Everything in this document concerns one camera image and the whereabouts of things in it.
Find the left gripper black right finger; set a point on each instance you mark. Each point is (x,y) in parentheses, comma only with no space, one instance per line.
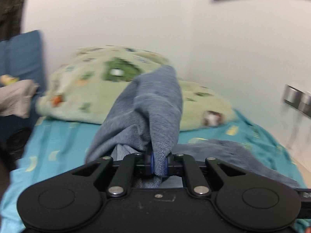
(169,164)

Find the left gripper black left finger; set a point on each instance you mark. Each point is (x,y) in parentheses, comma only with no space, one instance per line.
(149,162)

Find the blue denim jeans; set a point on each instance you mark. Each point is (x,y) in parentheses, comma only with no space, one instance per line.
(147,115)

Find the teal patterned bed sheet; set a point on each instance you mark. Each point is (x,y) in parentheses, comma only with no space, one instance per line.
(57,146)

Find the green dinosaur fleece blanket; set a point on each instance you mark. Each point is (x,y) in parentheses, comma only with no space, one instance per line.
(85,89)

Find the beige folded cloth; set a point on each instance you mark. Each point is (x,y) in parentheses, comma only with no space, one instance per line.
(16,98)

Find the blue cushioned headboard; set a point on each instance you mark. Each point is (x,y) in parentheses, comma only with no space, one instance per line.
(22,57)

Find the silver wall switch panel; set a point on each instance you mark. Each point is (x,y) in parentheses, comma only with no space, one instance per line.
(297,98)

